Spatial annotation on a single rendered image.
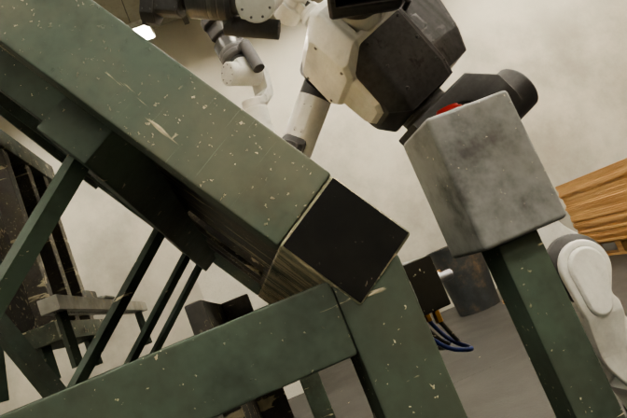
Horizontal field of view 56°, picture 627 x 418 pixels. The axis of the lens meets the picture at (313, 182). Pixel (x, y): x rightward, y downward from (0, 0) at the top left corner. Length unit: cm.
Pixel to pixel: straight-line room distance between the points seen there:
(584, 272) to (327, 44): 70
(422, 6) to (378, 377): 88
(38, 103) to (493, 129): 62
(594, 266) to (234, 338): 85
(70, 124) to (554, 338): 67
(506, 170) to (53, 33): 58
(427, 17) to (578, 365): 81
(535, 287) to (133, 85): 55
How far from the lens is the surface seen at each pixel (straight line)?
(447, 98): 132
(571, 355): 82
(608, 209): 578
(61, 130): 82
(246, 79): 162
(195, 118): 72
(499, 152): 77
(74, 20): 80
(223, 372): 69
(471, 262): 562
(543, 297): 80
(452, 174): 75
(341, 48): 124
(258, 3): 98
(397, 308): 71
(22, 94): 93
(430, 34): 133
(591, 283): 132
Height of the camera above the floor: 79
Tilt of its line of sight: 9 degrees up
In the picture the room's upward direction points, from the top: 22 degrees counter-clockwise
